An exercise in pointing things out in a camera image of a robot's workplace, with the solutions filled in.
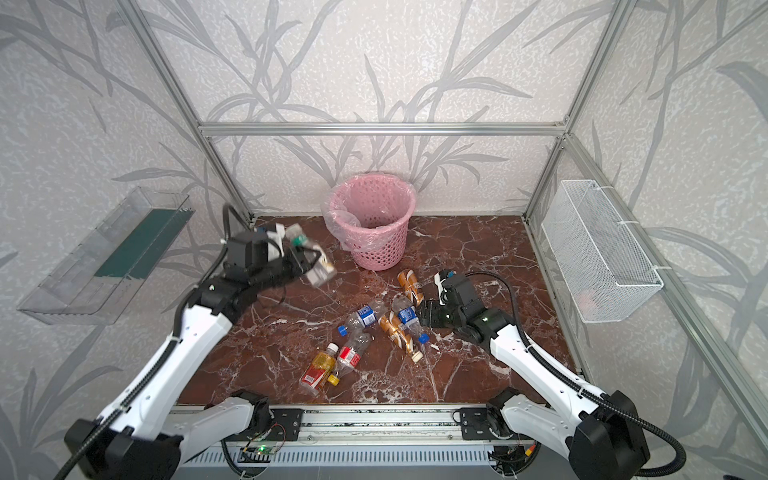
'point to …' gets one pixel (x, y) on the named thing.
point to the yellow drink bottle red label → (319, 369)
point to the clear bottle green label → (322, 271)
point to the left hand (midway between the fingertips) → (320, 249)
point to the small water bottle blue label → (408, 318)
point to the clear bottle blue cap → (365, 316)
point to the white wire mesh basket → (606, 275)
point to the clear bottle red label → (350, 355)
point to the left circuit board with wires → (267, 442)
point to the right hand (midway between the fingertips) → (425, 301)
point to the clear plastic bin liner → (364, 212)
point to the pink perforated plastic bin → (390, 257)
